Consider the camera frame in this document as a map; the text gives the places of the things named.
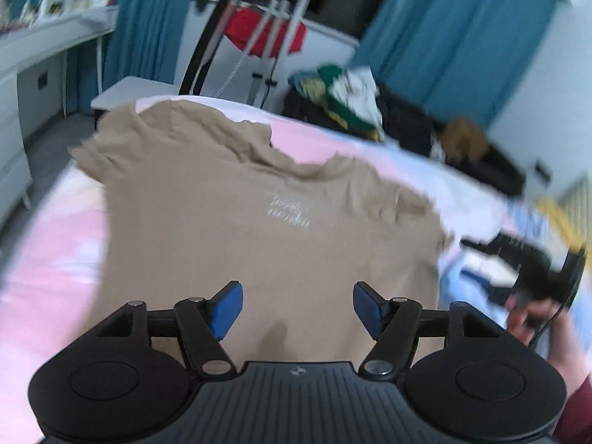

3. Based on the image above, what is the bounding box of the red cloth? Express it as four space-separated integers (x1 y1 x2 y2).
225 6 307 57

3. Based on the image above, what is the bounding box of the white stool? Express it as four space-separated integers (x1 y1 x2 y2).
90 76 182 118

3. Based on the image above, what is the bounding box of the yellow cloth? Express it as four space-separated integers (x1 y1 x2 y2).
539 198 589 253

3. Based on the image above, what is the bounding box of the light blue cloth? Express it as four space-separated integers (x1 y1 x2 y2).
437 201 592 357

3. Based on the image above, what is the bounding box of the clutter of small desk things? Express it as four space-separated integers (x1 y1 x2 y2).
0 0 118 28

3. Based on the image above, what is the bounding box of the green and white garment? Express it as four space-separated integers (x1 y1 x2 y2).
290 65 386 143

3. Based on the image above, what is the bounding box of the pile of dark clothes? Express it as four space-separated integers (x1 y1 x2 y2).
281 84 528 197

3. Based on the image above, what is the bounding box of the tan t-shirt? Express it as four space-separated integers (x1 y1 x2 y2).
68 102 458 367

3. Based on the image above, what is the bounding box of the black metal rack frame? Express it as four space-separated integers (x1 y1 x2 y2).
178 0 243 96

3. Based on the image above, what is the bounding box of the white desk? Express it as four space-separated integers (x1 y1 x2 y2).
0 7 120 227

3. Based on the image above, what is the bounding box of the person's right forearm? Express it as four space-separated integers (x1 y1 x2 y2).
552 372 592 444

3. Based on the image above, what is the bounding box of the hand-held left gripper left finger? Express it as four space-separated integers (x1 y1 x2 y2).
95 280 244 378

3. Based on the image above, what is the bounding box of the blue curtain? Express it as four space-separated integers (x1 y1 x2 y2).
356 0 561 127
76 0 206 116

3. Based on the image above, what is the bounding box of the silver tripod stand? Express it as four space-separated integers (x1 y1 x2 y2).
215 0 320 108

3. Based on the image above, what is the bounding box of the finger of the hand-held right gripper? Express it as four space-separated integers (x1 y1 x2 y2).
461 237 500 256

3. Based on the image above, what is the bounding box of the person's right hand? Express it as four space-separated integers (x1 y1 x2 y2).
505 295 589 395

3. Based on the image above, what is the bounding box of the brown plush toy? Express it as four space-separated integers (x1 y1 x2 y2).
439 118 490 164

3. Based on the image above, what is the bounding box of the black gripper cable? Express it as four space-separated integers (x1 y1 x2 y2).
527 252 587 350

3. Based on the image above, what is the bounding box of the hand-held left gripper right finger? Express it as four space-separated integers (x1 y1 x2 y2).
352 281 502 379

